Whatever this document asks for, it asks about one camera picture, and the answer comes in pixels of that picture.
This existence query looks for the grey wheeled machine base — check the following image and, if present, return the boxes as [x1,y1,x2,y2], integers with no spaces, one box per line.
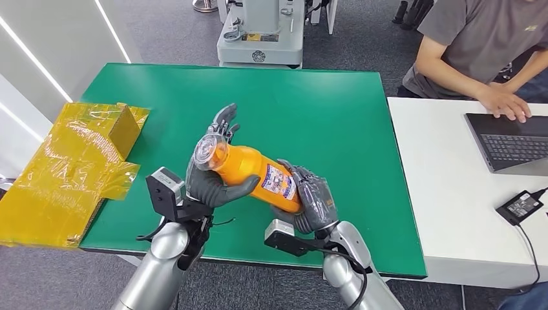
[216,0,307,70]

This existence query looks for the dark grey laptop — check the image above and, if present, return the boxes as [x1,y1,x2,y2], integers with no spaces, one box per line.
[464,112,548,178]

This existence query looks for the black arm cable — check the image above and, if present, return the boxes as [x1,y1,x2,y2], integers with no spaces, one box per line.
[136,218,168,243]
[321,249,369,310]

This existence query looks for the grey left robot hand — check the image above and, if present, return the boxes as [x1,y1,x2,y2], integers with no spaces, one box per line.
[185,103,261,209]

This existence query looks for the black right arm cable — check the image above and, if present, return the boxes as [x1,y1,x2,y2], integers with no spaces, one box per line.
[321,249,369,310]

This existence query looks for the yellow tape-wrapped cardboard box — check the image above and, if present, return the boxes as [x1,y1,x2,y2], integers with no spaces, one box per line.
[0,101,151,250]

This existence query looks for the black power adapter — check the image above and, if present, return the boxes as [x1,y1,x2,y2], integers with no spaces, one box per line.
[495,190,545,227]

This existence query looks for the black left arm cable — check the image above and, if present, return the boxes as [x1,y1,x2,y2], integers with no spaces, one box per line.
[136,218,168,243]

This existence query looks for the person's leg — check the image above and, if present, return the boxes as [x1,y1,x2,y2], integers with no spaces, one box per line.
[498,282,548,310]

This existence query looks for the orange plastic bottle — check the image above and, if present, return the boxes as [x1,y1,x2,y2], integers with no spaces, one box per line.
[193,132,303,214]

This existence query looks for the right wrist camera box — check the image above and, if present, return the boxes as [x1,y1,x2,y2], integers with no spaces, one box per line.
[263,218,330,258]

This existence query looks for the person's hand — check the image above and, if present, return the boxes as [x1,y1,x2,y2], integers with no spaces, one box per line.
[477,83,532,124]

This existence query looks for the white frame legs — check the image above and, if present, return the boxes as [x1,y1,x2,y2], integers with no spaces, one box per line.
[308,0,339,36]

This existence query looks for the silver round stand base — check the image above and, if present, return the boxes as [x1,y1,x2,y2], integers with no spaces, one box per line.
[192,0,219,14]

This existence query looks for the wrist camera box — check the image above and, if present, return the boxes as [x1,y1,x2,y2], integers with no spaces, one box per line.
[263,218,330,258]
[145,167,213,223]

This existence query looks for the black chair legs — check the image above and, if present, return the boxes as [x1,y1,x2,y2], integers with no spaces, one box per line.
[392,0,433,32]

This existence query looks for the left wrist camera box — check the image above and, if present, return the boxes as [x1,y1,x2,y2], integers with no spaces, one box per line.
[145,167,213,223]

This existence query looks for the person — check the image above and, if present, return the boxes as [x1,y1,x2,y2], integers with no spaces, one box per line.
[395,0,548,124]

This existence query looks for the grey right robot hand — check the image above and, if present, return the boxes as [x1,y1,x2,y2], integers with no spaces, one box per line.
[270,159,339,235]

